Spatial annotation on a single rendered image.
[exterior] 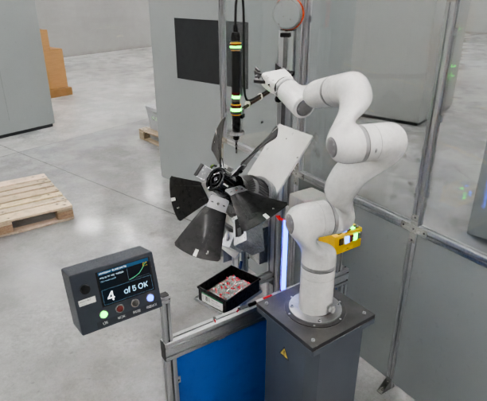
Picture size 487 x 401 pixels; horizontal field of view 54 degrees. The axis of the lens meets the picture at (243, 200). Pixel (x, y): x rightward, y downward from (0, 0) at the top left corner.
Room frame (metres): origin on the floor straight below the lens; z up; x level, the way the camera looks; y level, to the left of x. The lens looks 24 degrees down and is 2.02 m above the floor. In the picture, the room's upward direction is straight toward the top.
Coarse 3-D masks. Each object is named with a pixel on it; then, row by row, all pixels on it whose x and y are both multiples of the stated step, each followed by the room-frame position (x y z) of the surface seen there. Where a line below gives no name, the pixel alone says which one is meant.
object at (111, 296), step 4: (108, 288) 1.21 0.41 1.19; (112, 288) 1.22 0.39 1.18; (116, 288) 1.22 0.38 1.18; (104, 292) 1.20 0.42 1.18; (108, 292) 1.21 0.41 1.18; (112, 292) 1.21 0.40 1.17; (116, 292) 1.22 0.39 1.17; (104, 296) 1.20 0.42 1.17; (108, 296) 1.20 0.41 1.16; (112, 296) 1.21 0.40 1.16; (116, 296) 1.21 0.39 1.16; (104, 300) 1.19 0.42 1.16; (108, 300) 1.20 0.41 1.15; (112, 300) 1.20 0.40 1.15; (116, 300) 1.21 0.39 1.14; (104, 304) 1.19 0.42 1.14; (108, 304) 1.20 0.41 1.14
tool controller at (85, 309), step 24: (96, 264) 1.25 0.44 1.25; (120, 264) 1.25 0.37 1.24; (144, 264) 1.29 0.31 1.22; (72, 288) 1.17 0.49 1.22; (96, 288) 1.20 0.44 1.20; (120, 288) 1.23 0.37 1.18; (144, 288) 1.26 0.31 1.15; (72, 312) 1.20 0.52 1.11; (96, 312) 1.17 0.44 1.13; (144, 312) 1.24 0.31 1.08
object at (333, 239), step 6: (354, 228) 1.82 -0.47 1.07; (360, 228) 1.82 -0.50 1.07; (336, 234) 1.77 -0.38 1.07; (342, 234) 1.77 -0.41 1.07; (348, 234) 1.78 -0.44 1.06; (318, 240) 1.82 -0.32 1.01; (324, 240) 1.79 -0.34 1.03; (330, 240) 1.76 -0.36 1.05; (336, 240) 1.74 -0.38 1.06; (354, 240) 1.80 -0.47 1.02; (336, 246) 1.74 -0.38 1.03; (342, 246) 1.76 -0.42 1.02; (348, 246) 1.78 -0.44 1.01; (354, 246) 1.81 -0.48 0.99; (336, 252) 1.75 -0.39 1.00
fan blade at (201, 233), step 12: (204, 216) 1.93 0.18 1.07; (216, 216) 1.94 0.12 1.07; (192, 228) 1.91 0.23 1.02; (204, 228) 1.90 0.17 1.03; (216, 228) 1.90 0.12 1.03; (180, 240) 1.89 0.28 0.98; (192, 240) 1.87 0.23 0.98; (204, 240) 1.86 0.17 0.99; (216, 240) 1.86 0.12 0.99; (192, 252) 1.84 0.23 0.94; (204, 252) 1.83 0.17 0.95; (216, 252) 1.83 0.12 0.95
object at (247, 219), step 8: (248, 192) 1.93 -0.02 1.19; (232, 200) 1.87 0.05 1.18; (240, 200) 1.86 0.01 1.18; (248, 200) 1.86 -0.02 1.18; (256, 200) 1.86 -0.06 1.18; (264, 200) 1.86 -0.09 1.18; (272, 200) 1.85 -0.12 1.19; (240, 208) 1.82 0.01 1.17; (248, 208) 1.81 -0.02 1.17; (256, 208) 1.80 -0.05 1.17; (264, 208) 1.80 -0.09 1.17; (280, 208) 1.78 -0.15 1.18; (240, 216) 1.77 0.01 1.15; (248, 216) 1.76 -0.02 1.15; (256, 216) 1.76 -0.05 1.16; (240, 224) 1.74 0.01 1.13; (248, 224) 1.73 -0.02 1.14; (256, 224) 1.72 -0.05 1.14
